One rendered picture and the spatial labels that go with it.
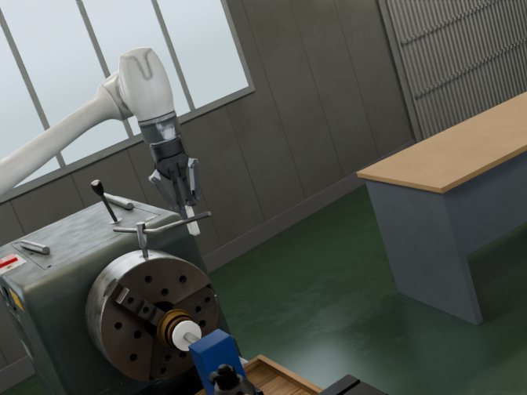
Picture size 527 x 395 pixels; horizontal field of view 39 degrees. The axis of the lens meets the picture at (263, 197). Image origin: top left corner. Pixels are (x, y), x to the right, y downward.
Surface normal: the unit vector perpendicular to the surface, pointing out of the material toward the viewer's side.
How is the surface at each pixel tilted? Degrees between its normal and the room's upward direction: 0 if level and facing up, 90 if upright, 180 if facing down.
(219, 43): 90
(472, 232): 90
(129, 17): 90
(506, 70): 90
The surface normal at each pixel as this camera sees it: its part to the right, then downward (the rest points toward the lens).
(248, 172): 0.56, 0.06
